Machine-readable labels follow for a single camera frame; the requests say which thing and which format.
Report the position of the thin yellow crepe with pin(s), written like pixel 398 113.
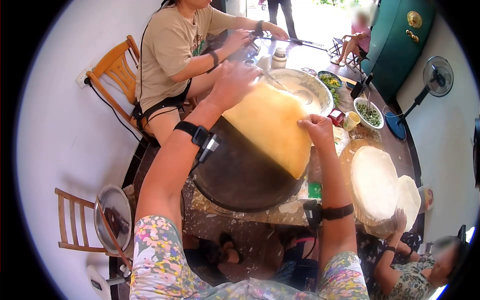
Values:
pixel 272 129

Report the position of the stack of white crepes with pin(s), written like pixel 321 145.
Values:
pixel 375 182

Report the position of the person's right hand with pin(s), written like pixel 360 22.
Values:
pixel 320 129

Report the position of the wooden chair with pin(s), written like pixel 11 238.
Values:
pixel 69 221
pixel 116 71

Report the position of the black wrist band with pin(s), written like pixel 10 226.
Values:
pixel 199 135
pixel 335 212

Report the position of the long metal tongs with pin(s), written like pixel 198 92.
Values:
pixel 300 41

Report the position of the small printed tub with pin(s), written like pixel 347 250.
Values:
pixel 427 198

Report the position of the white lidded jar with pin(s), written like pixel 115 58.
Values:
pixel 279 59

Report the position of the large batter bowl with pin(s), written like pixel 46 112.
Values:
pixel 318 90

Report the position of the red packet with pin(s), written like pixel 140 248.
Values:
pixel 336 117

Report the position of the white bowl of chopped greens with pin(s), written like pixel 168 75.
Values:
pixel 369 114

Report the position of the pale patterned cup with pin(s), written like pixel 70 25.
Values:
pixel 351 120

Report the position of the folding stool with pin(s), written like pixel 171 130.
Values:
pixel 339 47

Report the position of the green packet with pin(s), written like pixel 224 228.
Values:
pixel 315 190

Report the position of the person's right fingers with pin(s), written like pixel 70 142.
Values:
pixel 308 123

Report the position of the white wall socket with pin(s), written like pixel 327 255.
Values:
pixel 83 77

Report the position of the bowl of yellow green filling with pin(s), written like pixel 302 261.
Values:
pixel 330 80

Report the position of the black standing fan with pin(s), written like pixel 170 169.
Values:
pixel 437 77

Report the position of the wooden stick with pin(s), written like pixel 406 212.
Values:
pixel 112 240

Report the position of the black phone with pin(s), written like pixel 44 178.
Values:
pixel 356 90

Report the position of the person's body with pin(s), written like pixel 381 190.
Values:
pixel 161 262

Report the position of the single white crepe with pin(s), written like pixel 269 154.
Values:
pixel 409 198

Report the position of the person's left fingers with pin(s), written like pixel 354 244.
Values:
pixel 250 77

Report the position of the metal ladle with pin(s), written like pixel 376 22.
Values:
pixel 304 96

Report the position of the black round griddle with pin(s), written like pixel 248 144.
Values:
pixel 236 176

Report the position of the white device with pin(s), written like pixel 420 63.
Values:
pixel 98 282

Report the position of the round metal plate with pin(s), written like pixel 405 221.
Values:
pixel 116 198

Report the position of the round woven tray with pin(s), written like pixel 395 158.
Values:
pixel 347 165

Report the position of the person's left hand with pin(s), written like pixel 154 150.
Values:
pixel 231 84

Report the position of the green door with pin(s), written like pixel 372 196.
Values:
pixel 393 41

